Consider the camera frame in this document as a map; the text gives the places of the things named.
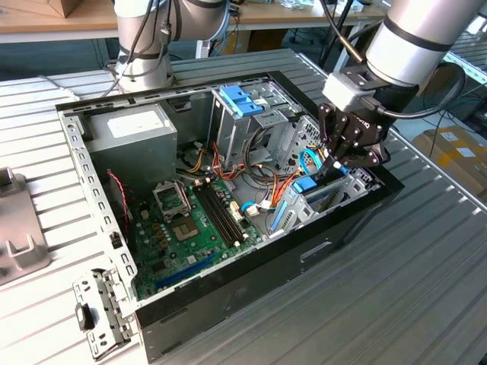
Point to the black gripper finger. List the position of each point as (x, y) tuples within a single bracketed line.
[(374, 157), (338, 133)]

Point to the hard disk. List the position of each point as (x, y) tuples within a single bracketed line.
[(304, 185)]

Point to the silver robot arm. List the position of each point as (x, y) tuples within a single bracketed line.
[(399, 57)]

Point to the grey metal disk bay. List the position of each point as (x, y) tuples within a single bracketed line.
[(300, 213)]

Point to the cardboard box yellow tape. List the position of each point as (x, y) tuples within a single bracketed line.
[(449, 152)]

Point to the brown cardboard panel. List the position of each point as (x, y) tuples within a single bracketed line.
[(437, 83)]

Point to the grey metal drive cage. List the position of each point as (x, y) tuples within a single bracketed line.
[(236, 133)]

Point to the blue plastic drive latch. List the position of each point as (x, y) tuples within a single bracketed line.
[(237, 100)]

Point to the metal slat rack table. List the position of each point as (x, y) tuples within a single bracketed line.
[(472, 45)]

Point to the black RAM slot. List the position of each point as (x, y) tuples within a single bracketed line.
[(226, 211), (218, 214), (214, 216), (222, 213)]

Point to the thin locking lever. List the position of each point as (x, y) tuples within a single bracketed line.
[(185, 198)]

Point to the open black PC case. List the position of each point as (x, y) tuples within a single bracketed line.
[(266, 289)]

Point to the CPU socket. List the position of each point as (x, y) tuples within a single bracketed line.
[(184, 230)]

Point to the green motherboard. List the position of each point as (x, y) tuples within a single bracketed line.
[(179, 251)]

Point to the grey power supply unit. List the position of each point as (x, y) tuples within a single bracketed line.
[(133, 152)]

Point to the blue expansion slot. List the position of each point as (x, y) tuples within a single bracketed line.
[(182, 272)]

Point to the wooden desk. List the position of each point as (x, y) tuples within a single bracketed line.
[(87, 19)]

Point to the small cardboard box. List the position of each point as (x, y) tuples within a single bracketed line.
[(70, 7)]

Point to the grey parts rack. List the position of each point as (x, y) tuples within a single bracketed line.
[(19, 224)]

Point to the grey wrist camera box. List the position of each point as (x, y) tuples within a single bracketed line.
[(342, 91)]

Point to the metal card retention bracket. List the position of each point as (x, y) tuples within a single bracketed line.
[(114, 315)]

